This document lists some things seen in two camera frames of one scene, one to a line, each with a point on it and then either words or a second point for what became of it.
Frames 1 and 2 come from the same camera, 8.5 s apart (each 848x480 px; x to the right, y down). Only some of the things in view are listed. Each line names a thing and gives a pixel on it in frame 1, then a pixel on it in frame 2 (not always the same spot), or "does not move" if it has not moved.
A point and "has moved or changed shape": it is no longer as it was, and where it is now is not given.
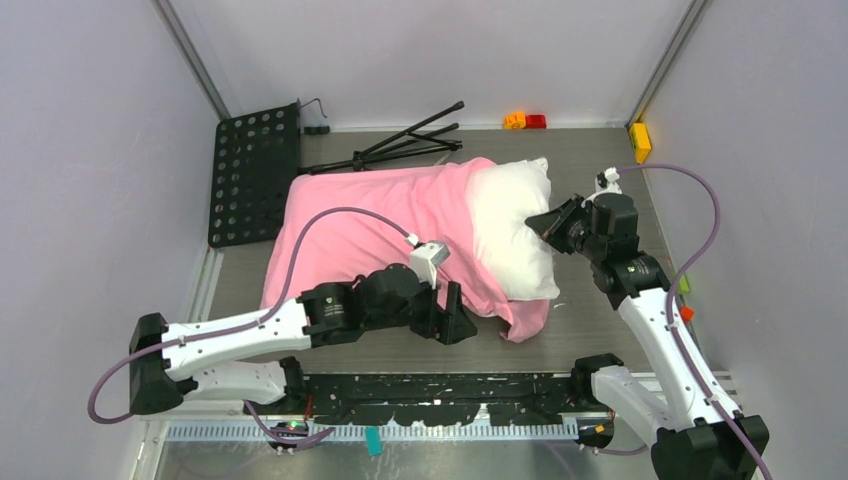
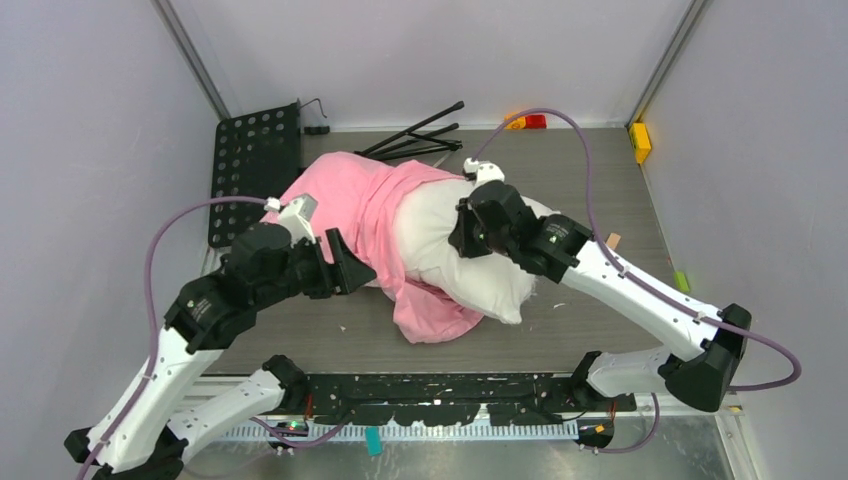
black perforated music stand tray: x=257 y=159 does not move
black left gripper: x=440 y=324 to x=348 y=270
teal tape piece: x=373 y=440 does not move
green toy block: x=683 y=286 does not move
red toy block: x=535 y=121 does not move
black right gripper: x=550 y=225 to x=461 y=236
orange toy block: x=515 y=120 does not move
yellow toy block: x=640 y=140 does not move
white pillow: x=520 y=257 has moved or changed shape
